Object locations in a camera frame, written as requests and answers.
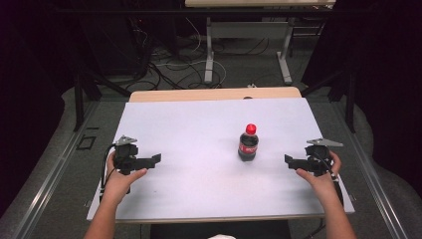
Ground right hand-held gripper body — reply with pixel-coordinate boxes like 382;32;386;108
304;137;344;177

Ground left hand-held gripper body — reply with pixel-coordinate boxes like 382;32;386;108
111;134;143;176

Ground dark soda bottle red label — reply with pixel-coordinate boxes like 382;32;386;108
237;122;260;163

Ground person's right hand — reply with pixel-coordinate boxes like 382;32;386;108
295;150;342;201

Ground person's left hand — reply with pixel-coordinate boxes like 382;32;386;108
101;150;148;204

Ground white board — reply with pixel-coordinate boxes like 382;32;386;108
86;97;355;223

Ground black metal stand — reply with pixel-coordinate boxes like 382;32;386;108
73;70;132;132
300;65;357;134

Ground person's dark trousers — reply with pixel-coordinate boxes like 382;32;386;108
149;219;293;239

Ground light wooden table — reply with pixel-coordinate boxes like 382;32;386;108
89;86;347;225

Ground dark curtain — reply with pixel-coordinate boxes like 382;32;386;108
301;0;422;198
0;0;81;218

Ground white desk with metal legs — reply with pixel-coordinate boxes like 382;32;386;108
184;0;337;86

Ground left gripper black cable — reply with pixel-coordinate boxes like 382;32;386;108
100;143;117;194

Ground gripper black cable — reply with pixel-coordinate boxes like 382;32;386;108
100;143;117;194
312;150;345;206

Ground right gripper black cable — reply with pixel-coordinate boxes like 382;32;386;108
312;150;345;206

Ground black floor hatch frame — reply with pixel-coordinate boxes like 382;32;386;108
76;133;98;151

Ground aluminium floor rail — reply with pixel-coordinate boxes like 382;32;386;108
9;101;102;239
331;101;410;239

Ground tangle of black floor cables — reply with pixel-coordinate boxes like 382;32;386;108
130;16;272;92

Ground white floor cable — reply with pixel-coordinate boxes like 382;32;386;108
154;17;228;90

